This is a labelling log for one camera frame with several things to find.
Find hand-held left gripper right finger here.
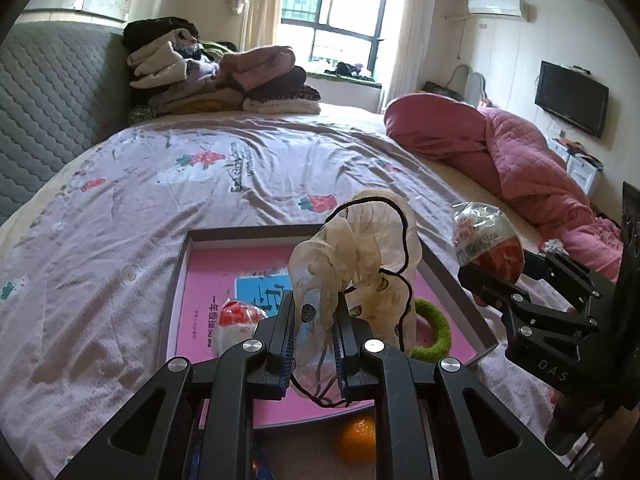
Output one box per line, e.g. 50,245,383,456
332,305,568,480

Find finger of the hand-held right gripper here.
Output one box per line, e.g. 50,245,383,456
458,261,599,349
521,251,619,319

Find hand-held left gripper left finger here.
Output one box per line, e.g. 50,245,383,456
54,290,297,480

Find clear-wrapped orange snack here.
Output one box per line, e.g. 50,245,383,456
451,201,526,283

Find white plastic snack bag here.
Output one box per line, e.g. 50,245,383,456
218,298,268,356

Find green yarn ring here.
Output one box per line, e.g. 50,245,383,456
410,298,452,361

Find orange tangerine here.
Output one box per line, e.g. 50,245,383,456
336,414,377,465

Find translucent beige drawstring pouch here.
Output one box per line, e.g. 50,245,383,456
289,189,423,408

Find blue cookie packet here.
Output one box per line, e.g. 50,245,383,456
197,427,273,480

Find shallow grey cardboard box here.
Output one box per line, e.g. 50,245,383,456
159,223,499,431

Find white drawer cabinet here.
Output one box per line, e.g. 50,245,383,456
547,137,606,196

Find pink quilted comforter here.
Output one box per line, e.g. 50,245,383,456
445,107,623,283

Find pink pillow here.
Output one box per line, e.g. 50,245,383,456
382,92,488,166

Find black television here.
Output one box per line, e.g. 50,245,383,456
534,60,610,139

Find white chair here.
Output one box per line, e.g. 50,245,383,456
447,64,488,103

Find dark clothes on windowsill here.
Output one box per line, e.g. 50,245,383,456
330,60,373,81

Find cream curtain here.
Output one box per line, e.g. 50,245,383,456
239,0,286,53
387,0,426,106

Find pile of folded clothes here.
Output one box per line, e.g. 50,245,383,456
122,17,322,126

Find white air conditioner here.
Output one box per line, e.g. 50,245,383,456
466,0,531,23

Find dark-framed window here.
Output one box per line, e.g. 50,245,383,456
280,0,393,83

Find grey quilted headboard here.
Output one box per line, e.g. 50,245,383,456
0,22,133,226

